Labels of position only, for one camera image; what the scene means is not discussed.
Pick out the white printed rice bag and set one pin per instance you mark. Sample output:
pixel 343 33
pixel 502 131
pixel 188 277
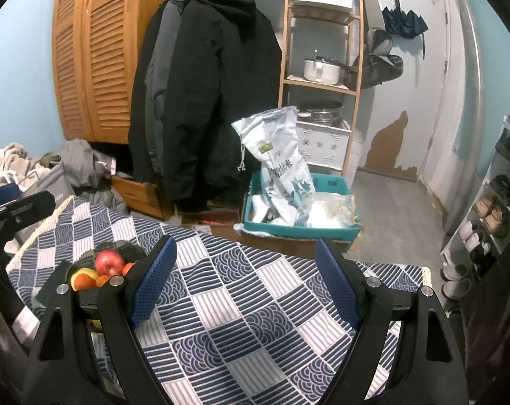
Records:
pixel 280 168

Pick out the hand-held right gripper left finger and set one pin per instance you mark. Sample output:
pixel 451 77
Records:
pixel 153 282

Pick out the clear plastic bags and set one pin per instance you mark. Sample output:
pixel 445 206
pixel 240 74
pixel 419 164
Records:
pixel 331 211

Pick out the silver pipe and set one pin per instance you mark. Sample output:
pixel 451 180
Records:
pixel 470 114

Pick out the blue white patterned tablecloth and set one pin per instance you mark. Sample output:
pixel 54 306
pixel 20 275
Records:
pixel 246 295

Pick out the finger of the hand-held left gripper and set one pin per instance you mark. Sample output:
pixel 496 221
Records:
pixel 25 206
pixel 1 195

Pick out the red apple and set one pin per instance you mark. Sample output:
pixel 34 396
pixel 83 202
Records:
pixel 109 262

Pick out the beige cloth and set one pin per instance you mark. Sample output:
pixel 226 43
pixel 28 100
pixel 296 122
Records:
pixel 6 164

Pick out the wooden drawer box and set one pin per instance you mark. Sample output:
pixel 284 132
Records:
pixel 136 194

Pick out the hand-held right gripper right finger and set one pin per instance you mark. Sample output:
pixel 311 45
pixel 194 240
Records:
pixel 337 282

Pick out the grey green backpack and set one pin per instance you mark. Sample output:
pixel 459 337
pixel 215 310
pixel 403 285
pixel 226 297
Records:
pixel 377 59

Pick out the small tangerine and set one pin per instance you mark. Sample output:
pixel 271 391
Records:
pixel 128 268

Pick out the black hooded coat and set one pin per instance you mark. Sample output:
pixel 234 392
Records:
pixel 221 93

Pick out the dark blue umbrella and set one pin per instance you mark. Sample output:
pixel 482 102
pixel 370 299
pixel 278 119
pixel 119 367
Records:
pixel 405 21

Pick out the wooden shelf rack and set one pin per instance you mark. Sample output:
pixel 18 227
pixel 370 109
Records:
pixel 314 81

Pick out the teal plastic crate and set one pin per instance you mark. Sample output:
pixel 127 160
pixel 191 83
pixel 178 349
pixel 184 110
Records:
pixel 301 230

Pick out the white cooking pot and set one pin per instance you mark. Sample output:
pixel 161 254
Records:
pixel 320 71

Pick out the dark green glass bowl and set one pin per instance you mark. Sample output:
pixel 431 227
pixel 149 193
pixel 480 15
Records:
pixel 120 248

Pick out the grey clothing pile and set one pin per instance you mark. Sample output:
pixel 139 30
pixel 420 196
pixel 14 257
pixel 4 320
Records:
pixel 82 164

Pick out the grey jacket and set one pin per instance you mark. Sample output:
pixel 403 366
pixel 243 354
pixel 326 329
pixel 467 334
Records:
pixel 162 93

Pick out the white shoe rack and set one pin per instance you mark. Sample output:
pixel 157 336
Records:
pixel 502 164

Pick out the large orange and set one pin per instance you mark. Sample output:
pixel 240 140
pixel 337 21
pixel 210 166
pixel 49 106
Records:
pixel 104 279
pixel 82 282

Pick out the pale blue door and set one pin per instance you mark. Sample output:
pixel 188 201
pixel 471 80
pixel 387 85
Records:
pixel 419 93

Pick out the steel steamer pot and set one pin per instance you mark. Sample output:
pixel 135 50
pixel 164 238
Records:
pixel 320 112

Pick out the wooden louvered wardrobe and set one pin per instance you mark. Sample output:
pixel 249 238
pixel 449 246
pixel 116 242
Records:
pixel 98 63

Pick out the white patterned crate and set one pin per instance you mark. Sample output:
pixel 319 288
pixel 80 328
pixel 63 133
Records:
pixel 322 143

